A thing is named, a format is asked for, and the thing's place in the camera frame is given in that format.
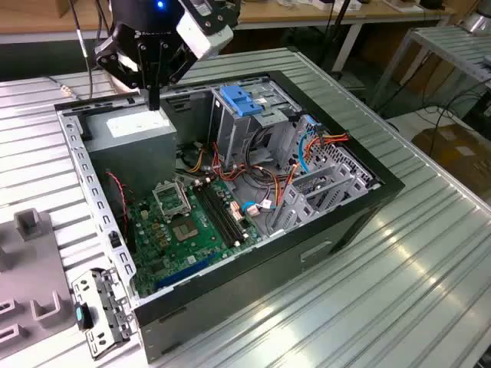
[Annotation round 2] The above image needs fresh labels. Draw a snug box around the small brown cardboard box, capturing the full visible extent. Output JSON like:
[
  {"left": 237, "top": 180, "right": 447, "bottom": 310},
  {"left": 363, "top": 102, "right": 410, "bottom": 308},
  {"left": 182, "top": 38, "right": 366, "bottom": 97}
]
[{"left": 55, "top": 0, "right": 80, "bottom": 18}]

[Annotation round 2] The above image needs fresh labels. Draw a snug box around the orange yellow wire bundle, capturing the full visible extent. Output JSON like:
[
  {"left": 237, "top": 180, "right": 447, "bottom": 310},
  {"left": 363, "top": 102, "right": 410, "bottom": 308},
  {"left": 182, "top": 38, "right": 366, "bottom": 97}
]
[{"left": 183, "top": 147, "right": 210, "bottom": 174}]

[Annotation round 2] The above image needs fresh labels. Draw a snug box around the grey power supply unit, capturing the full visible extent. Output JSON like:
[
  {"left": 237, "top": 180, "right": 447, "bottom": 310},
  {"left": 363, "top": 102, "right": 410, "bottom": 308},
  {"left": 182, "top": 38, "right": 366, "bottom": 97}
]
[{"left": 82, "top": 103, "right": 178, "bottom": 192}]

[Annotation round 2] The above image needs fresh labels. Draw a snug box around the metal socket cover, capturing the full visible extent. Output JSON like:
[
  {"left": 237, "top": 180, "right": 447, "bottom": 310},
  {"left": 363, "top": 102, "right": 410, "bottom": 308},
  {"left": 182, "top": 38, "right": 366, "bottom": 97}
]
[{"left": 152, "top": 179, "right": 192, "bottom": 222}]

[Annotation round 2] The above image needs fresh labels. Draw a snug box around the metal slot retention bracket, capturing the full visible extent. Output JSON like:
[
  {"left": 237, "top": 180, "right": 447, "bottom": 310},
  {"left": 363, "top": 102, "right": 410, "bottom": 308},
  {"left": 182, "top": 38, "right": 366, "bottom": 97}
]
[{"left": 71, "top": 266, "right": 139, "bottom": 361}]

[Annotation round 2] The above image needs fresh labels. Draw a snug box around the grey parts rack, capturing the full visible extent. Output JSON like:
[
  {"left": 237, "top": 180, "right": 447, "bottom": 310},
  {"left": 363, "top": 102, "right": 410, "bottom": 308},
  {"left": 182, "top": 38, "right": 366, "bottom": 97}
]
[{"left": 0, "top": 206, "right": 77, "bottom": 346}]

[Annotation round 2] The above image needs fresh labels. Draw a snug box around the red black fan wire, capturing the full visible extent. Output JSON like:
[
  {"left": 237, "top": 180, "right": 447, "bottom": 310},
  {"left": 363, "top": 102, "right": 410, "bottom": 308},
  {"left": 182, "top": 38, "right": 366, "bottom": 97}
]
[{"left": 105, "top": 171, "right": 131, "bottom": 246}]

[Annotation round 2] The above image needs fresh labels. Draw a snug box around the blue expansion slot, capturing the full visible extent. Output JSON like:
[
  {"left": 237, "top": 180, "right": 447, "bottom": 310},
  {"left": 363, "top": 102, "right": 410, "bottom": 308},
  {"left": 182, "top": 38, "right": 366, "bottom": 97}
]
[{"left": 153, "top": 252, "right": 216, "bottom": 291}]

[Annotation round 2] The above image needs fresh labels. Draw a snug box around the red orange wire bundle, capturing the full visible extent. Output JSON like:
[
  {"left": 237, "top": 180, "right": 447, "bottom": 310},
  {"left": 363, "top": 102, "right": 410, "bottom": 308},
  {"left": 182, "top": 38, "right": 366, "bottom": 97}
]
[{"left": 210, "top": 141, "right": 296, "bottom": 192}]

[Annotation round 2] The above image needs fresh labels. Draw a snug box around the black open PC case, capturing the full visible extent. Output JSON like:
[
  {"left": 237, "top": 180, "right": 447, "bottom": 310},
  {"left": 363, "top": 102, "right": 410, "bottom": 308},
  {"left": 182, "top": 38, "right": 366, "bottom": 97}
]
[{"left": 53, "top": 68, "right": 407, "bottom": 364}]

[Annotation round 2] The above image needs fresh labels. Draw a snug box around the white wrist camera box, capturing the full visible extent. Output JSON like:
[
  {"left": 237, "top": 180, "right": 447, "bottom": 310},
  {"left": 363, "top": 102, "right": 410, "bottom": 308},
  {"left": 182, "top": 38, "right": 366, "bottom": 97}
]
[{"left": 175, "top": 7, "right": 235, "bottom": 61}]

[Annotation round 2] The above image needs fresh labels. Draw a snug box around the metal slat side table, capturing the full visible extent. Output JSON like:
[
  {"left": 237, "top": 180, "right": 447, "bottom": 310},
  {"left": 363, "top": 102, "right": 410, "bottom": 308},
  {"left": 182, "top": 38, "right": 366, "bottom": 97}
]
[{"left": 367, "top": 25, "right": 491, "bottom": 112}]

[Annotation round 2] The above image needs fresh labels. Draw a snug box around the blue plastic drive latch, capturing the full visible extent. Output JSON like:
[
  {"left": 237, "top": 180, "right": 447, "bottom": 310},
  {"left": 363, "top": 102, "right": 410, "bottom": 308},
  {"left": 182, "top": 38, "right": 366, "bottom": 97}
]
[{"left": 220, "top": 84, "right": 265, "bottom": 118}]

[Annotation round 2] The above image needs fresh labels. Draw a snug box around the large flat cardboard box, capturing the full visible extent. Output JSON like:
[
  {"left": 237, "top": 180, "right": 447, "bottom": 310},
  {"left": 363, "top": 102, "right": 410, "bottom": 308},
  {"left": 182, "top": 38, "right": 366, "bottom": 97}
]
[{"left": 410, "top": 122, "right": 491, "bottom": 192}]

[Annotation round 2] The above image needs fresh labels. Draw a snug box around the blue data wire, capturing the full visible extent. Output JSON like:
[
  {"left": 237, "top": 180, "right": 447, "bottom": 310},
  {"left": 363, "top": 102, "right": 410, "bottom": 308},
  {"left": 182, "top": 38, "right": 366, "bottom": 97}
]
[{"left": 297, "top": 128, "right": 320, "bottom": 177}]

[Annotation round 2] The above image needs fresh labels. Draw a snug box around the CPU socket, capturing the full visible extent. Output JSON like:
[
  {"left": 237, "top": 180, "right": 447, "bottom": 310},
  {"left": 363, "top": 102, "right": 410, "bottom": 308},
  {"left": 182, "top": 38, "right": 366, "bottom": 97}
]
[{"left": 170, "top": 218, "right": 200, "bottom": 242}]

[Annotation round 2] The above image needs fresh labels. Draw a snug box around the black stand pole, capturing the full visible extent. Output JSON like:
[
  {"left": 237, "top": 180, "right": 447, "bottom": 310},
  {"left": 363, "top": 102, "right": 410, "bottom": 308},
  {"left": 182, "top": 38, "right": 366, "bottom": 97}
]
[{"left": 318, "top": 0, "right": 352, "bottom": 74}]

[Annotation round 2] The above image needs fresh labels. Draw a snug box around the orange red power wire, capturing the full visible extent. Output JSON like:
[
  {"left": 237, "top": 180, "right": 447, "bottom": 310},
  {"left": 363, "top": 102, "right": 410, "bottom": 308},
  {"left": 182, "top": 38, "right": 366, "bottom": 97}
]
[{"left": 274, "top": 130, "right": 352, "bottom": 208}]

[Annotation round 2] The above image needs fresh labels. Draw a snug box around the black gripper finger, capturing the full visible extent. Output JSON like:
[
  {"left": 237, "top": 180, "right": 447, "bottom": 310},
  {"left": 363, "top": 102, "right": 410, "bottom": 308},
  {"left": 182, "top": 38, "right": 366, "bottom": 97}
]
[
  {"left": 153, "top": 41, "right": 200, "bottom": 112},
  {"left": 94, "top": 36, "right": 154, "bottom": 112}
]

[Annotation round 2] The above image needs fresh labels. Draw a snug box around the black RAM slot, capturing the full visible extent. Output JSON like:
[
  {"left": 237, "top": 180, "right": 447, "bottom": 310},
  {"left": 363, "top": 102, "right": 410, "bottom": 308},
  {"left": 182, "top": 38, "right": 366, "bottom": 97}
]
[
  {"left": 191, "top": 184, "right": 236, "bottom": 248},
  {"left": 196, "top": 182, "right": 239, "bottom": 245},
  {"left": 200, "top": 181, "right": 244, "bottom": 242},
  {"left": 205, "top": 179, "right": 249, "bottom": 239}
]

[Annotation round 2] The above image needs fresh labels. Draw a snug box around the short light blue wire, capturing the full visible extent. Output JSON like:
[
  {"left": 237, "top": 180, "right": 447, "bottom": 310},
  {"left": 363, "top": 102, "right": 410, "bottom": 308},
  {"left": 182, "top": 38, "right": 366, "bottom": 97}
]
[{"left": 241, "top": 200, "right": 278, "bottom": 215}]

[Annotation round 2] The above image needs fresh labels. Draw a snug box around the grey metal disk bay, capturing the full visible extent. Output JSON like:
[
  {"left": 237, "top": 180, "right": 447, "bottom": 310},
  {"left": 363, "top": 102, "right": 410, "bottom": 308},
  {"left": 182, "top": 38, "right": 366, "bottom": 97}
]
[{"left": 266, "top": 113, "right": 384, "bottom": 238}]

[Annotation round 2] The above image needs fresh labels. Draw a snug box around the green motherboard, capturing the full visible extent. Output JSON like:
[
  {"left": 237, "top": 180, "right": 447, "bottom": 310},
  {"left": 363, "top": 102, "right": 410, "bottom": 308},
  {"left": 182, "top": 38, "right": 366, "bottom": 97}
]
[{"left": 126, "top": 178, "right": 265, "bottom": 299}]

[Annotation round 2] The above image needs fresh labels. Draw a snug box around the black case fan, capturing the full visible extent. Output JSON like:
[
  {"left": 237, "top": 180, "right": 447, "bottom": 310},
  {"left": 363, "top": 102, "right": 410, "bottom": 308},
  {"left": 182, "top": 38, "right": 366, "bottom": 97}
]
[{"left": 103, "top": 168, "right": 137, "bottom": 256}]

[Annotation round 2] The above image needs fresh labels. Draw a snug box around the grey metal drive cage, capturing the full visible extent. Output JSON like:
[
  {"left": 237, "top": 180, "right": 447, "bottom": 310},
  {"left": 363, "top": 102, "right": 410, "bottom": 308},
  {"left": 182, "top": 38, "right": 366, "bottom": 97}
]
[{"left": 209, "top": 80, "right": 304, "bottom": 173}]

